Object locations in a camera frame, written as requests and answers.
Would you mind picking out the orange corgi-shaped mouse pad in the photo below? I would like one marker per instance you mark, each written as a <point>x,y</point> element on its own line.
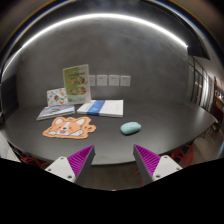
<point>68,128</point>

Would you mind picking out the teal perforated computer mouse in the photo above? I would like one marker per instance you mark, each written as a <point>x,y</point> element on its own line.
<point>130,128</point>

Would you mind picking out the red metal chair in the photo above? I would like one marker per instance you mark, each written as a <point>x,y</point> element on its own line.
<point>181,155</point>
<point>33,161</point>

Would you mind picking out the green menu sign stand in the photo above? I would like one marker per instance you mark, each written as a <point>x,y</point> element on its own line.
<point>77,83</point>

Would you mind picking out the grey striped magazine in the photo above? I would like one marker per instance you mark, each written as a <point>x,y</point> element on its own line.
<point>55,111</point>

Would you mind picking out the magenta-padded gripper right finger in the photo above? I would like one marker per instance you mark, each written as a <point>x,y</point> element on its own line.
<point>163,166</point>

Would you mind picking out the white book with blue stripe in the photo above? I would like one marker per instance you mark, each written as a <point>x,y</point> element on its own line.
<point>106,108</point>

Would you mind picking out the white sticker card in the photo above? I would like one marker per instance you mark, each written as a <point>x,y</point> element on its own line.
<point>56,97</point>

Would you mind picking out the curved ceiling light strip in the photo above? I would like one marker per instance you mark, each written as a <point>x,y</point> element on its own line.
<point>100,15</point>

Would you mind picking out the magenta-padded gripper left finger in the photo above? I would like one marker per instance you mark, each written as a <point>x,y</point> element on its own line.
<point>63,166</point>

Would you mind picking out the glass-paned door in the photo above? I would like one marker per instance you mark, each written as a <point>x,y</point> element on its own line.
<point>200,85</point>

